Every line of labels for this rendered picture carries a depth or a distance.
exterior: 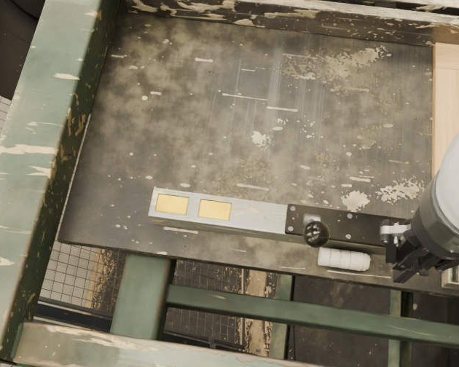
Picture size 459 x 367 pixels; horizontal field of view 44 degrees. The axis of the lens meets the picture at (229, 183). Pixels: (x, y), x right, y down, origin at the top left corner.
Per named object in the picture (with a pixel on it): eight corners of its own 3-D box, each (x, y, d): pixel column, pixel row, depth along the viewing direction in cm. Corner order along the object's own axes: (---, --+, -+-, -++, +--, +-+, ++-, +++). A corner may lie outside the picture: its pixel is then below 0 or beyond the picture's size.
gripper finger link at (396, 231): (439, 237, 61) (390, 230, 61) (422, 250, 66) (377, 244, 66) (439, 216, 62) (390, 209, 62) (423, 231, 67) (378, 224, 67)
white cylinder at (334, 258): (316, 266, 92) (366, 274, 92) (319, 262, 90) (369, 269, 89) (318, 249, 94) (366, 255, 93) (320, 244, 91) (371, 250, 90)
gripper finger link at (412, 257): (437, 249, 63) (425, 247, 63) (406, 274, 73) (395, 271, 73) (438, 216, 64) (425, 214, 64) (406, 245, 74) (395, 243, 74)
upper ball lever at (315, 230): (320, 232, 91) (328, 252, 78) (297, 229, 92) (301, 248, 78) (324, 209, 91) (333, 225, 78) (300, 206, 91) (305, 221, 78)
